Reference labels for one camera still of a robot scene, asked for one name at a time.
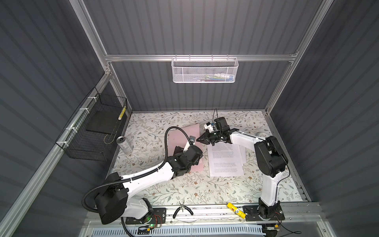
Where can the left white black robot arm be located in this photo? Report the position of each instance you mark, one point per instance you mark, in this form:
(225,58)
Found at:
(114,201)

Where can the silver metal can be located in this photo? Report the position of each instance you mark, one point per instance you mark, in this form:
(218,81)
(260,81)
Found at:
(124,145)

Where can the black wire side basket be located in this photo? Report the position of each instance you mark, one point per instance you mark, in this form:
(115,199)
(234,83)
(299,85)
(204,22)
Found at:
(77,143)

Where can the printed paper sheet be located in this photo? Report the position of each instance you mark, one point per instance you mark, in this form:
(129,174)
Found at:
(243,154)
(224,160)

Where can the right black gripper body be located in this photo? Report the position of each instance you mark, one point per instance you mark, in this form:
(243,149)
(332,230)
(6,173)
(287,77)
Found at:
(214,137)

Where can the black handled pliers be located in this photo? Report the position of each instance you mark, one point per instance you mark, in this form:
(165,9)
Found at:
(182,207)

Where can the black foam pad in basket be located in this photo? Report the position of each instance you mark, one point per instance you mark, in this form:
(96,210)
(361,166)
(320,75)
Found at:
(103,122)

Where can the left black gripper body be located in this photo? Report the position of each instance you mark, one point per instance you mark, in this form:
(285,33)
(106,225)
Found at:
(178,152)

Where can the white ventilated cable duct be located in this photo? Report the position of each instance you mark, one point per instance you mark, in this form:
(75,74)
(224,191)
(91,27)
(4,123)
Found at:
(201,230)

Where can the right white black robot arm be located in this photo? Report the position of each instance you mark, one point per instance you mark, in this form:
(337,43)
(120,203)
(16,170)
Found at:
(270,158)

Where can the pink file folder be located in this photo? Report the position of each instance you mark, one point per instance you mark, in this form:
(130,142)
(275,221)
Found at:
(177,138)

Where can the yellow marker in basket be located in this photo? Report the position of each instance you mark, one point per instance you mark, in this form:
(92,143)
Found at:
(122,113)

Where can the yellow tube on rail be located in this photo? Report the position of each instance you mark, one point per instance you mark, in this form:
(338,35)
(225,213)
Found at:
(236,210)

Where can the white wire wall basket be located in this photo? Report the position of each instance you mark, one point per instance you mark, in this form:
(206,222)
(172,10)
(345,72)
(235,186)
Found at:
(204,70)

